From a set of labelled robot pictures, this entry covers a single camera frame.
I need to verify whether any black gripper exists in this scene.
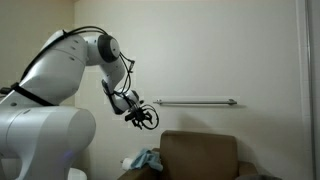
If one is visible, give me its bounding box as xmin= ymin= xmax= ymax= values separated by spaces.
xmin=124 ymin=107 xmax=149 ymax=131

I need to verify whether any blue cloth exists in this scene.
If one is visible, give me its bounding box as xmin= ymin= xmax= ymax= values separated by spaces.
xmin=129 ymin=147 xmax=165 ymax=173

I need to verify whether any brown leather couch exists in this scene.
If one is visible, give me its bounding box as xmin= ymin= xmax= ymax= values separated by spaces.
xmin=117 ymin=129 xmax=260 ymax=180

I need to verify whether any white toilet paper roll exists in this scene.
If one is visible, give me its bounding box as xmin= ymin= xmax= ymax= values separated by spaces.
xmin=120 ymin=157 xmax=135 ymax=172

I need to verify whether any metal wall grab bar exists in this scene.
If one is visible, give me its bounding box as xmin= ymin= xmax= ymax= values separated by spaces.
xmin=152 ymin=98 xmax=238 ymax=107

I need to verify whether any black camera on tripod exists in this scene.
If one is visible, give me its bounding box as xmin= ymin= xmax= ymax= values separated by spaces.
xmin=0 ymin=86 xmax=13 ymax=96

